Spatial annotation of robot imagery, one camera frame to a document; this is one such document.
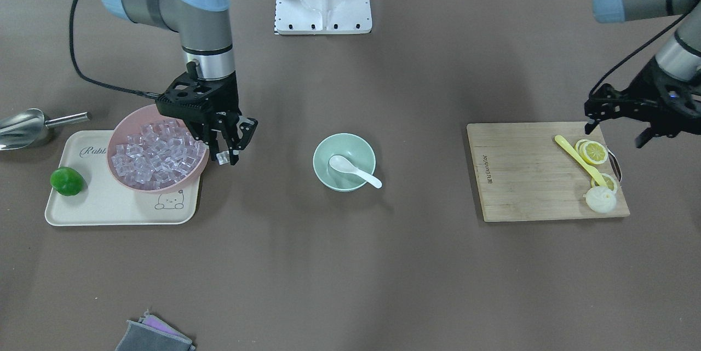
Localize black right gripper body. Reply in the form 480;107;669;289
156;72;242;146

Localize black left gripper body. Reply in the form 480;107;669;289
604;58;700;138

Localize clear ice cube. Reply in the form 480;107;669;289
215;152;230;165

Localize white ceramic spoon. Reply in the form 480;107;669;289
329;156;383;189

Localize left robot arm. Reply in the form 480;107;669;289
585;0;700;147

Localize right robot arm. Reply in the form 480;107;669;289
68;0;258;165

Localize pink bowl of ice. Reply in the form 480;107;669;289
107;105;209;194

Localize mint green bowl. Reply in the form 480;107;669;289
312;133;376;192

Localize steel ice scoop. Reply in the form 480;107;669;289
1;108;92;151

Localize lemon slice stack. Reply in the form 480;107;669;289
575;139;609;165

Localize lemon slice upper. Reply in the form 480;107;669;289
590;173;620;194

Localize yellow plastic knife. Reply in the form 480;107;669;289
553;135;607;187

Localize lemon end piece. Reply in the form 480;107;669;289
583;186;617;214

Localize bamboo cutting board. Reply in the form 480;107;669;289
466;121;630;223

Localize cream plastic tray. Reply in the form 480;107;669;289
44;130;200;226

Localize green lime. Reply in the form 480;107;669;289
49;166;85;196

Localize grey folded cloth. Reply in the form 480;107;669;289
115;312;196;350

